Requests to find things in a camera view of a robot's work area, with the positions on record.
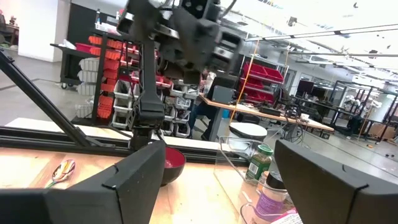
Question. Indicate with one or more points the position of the green lid spice jar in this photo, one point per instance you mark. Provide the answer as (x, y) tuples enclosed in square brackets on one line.
[(258, 165)]

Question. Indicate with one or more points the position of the red and black bowl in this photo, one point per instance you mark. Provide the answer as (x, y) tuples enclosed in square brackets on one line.
[(174, 161)]

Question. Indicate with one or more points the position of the wooden top desk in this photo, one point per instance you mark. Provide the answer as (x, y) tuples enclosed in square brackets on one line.
[(248, 110)]

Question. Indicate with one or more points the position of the shelf with orange bins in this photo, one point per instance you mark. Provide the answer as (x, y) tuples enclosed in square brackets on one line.
[(109, 62)]

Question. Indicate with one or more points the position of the white trash can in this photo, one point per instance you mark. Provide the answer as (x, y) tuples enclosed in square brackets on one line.
[(247, 129)]

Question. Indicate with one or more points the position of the person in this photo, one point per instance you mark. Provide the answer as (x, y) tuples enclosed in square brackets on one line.
[(202, 115)]

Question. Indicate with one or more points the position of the pink green ramen packet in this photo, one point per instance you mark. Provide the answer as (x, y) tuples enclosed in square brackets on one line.
[(289, 217)]

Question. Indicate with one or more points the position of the black aluminium table frame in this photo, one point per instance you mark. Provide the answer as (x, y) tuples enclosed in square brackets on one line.
[(40, 99)]

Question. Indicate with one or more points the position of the black cart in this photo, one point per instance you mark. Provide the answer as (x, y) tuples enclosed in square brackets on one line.
[(71, 65)]

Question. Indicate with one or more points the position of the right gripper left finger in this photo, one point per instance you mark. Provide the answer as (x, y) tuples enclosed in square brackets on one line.
[(93, 205)]

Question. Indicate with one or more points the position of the purple label jar black lid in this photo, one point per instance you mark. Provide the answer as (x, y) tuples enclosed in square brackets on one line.
[(270, 202)]

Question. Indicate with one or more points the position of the grey monitor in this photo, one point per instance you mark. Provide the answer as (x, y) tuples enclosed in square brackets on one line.
[(222, 93)]

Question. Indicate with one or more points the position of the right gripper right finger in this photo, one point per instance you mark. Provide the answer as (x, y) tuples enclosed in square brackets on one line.
[(335, 193)]

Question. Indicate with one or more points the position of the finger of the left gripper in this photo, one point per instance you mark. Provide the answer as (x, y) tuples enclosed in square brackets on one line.
[(228, 49), (127, 21)]

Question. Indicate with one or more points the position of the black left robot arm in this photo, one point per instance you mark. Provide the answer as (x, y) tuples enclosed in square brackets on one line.
[(150, 93)]

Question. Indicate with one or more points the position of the red bin rack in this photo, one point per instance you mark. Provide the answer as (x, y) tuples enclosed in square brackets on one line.
[(264, 73)]

